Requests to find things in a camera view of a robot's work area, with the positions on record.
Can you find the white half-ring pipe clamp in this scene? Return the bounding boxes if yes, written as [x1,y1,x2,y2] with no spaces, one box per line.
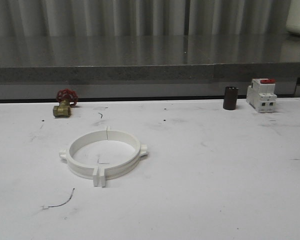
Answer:
[93,128,148,188]
[59,126,111,188]

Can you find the brass valve red handwheel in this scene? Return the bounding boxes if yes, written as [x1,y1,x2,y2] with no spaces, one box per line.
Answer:
[52,88,79,118]

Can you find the dark brown cylindrical coupling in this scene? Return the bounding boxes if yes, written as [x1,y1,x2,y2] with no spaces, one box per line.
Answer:
[223,86,239,111]

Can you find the white container on counter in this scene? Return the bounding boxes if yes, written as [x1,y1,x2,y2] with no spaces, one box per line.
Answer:
[285,0,300,36]

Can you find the white circuit breaker red switch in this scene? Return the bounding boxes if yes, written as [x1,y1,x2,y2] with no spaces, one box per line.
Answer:
[246,78,277,113]

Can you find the grey stone counter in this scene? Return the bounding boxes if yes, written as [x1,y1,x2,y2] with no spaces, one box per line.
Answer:
[0,34,300,102]

